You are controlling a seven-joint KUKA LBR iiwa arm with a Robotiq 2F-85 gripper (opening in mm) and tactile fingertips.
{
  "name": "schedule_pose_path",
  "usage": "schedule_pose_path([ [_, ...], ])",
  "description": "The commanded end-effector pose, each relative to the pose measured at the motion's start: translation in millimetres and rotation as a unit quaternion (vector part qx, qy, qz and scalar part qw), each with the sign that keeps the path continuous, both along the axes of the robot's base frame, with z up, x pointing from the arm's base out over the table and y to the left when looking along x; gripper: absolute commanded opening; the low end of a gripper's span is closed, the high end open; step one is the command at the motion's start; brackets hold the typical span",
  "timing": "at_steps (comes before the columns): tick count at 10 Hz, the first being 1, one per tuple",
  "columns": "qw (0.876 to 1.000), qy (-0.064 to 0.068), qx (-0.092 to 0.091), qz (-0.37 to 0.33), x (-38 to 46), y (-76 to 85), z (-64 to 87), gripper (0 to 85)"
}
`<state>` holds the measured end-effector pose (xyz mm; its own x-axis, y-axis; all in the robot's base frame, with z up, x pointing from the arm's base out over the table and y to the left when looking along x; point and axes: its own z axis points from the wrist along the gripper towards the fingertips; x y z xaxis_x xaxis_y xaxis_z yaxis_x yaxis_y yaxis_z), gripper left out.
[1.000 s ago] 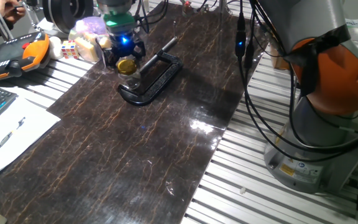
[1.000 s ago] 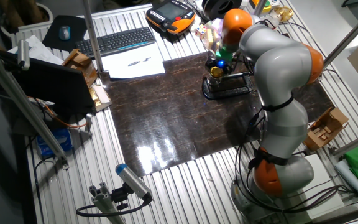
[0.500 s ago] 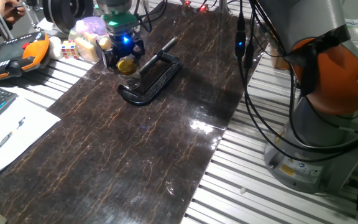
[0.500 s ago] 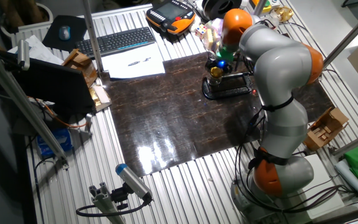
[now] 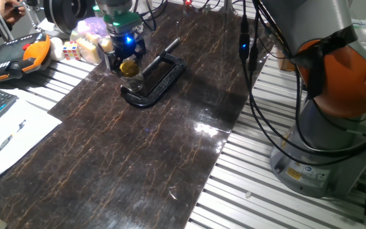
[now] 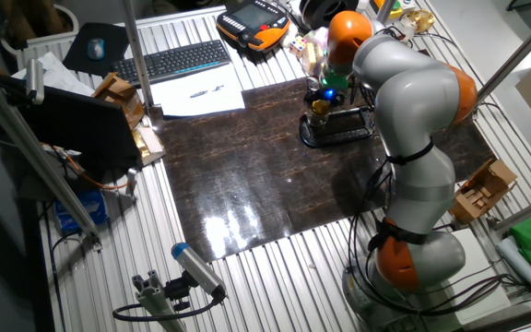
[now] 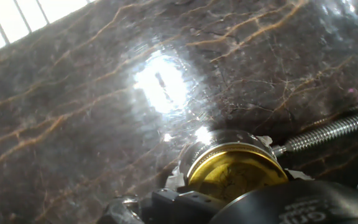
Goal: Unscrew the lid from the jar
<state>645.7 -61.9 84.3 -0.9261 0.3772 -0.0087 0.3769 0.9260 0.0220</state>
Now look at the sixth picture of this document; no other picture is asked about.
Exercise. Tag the plastic bag of sponges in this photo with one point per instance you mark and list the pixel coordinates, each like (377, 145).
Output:
(314, 48)

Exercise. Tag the blue tissue pack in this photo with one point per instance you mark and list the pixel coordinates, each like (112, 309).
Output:
(81, 209)

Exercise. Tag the dark marble pattern mat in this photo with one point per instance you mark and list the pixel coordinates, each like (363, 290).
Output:
(247, 161)

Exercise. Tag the slim grey camera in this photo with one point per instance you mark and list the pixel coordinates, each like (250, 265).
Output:
(35, 80)

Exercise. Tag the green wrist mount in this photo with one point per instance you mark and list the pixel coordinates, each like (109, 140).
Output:
(334, 82)

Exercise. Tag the orange black teach pendant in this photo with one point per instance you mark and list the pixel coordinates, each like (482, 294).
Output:
(251, 18)

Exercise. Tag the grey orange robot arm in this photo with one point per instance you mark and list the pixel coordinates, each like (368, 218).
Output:
(413, 97)

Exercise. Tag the Rubik's cube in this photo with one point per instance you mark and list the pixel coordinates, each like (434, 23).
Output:
(298, 46)

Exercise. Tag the short aluminium profile post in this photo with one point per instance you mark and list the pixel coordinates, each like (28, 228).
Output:
(155, 299)

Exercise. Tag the brown cardboard box with inserts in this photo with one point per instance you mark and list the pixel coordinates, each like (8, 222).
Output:
(482, 189)

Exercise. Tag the slanted aluminium post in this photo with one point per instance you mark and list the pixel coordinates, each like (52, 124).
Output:
(523, 48)

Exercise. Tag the black C-clamp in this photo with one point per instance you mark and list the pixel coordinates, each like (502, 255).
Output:
(339, 137)

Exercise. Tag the grey camera with blue cap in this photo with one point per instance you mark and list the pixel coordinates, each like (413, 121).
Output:
(196, 267)

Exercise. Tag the tall aluminium post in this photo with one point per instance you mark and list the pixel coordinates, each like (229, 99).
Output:
(134, 46)

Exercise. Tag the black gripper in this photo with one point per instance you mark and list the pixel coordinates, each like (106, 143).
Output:
(327, 96)

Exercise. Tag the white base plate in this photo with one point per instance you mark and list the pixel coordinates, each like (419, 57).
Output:
(482, 276)

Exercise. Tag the aluminium frame beam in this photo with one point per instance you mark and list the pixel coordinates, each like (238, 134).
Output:
(528, 211)

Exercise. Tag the white round bin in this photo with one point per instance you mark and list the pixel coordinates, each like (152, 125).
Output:
(73, 20)

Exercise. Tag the small glass jar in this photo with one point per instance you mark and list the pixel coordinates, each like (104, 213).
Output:
(318, 121)

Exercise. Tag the thin aluminium post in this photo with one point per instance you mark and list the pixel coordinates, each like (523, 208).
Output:
(385, 9)

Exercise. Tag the yellow green emergency button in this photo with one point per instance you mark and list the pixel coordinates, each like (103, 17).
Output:
(392, 10)

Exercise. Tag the black keyboard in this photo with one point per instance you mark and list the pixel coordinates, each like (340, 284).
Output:
(173, 62)

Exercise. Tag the white paper sheet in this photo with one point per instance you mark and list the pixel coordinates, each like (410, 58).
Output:
(187, 105)

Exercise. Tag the black laptop screen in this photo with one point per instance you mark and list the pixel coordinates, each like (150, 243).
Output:
(76, 124)

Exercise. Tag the gold metal ornament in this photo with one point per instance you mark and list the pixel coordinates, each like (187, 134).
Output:
(420, 19)

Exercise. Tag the black mouse pad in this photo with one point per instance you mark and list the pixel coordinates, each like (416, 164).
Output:
(113, 41)

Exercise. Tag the pale blue roll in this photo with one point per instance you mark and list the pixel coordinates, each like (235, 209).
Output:
(519, 265)

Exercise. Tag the open brown cardboard box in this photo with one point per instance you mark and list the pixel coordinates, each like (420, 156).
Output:
(118, 92)

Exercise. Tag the gold foil box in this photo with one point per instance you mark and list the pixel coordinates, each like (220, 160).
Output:
(145, 144)

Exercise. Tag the long aluminium beam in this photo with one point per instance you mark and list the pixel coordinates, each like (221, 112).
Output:
(30, 147)

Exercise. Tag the black filament spool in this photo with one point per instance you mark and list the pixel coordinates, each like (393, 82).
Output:
(325, 11)

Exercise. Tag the grey blue computer mouse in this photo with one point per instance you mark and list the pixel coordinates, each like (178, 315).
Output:
(96, 48)

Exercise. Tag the loose white papers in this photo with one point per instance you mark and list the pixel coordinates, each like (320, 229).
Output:
(58, 74)

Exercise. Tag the black camera ball mount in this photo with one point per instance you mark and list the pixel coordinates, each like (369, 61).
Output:
(178, 290)

